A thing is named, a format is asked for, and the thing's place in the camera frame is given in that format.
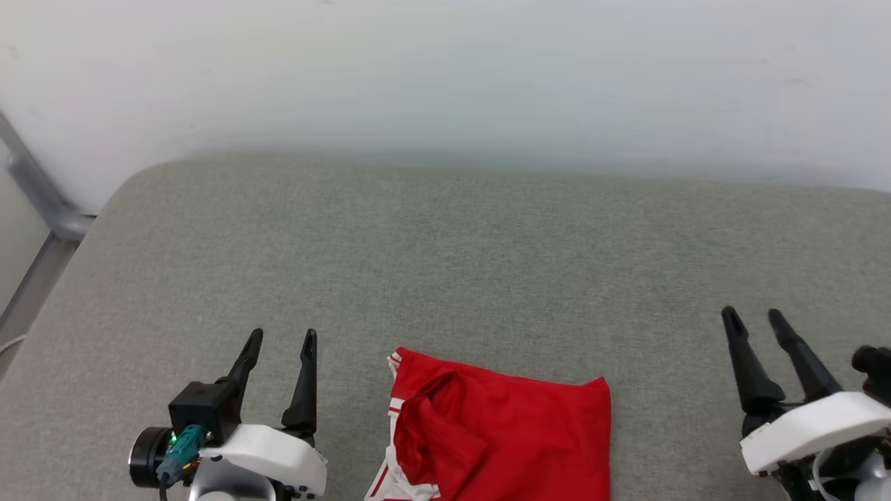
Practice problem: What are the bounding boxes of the red shirt with white trim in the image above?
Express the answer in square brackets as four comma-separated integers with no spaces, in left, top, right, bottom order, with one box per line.
[363,347,613,501]

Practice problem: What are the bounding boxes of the grey fabric sofa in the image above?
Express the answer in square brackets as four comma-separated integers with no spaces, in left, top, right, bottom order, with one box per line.
[0,154,891,501]

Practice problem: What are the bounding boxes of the grey metal frame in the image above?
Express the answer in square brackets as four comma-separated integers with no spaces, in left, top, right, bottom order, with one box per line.
[0,111,96,349]

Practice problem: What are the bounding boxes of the teal cable connector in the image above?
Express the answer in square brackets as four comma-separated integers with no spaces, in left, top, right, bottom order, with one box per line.
[156,424,207,486]

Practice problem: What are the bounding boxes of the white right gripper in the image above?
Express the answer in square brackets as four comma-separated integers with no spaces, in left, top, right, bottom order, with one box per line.
[721,306,891,501]

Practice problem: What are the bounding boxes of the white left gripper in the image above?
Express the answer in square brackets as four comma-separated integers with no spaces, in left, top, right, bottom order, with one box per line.
[198,328,328,501]

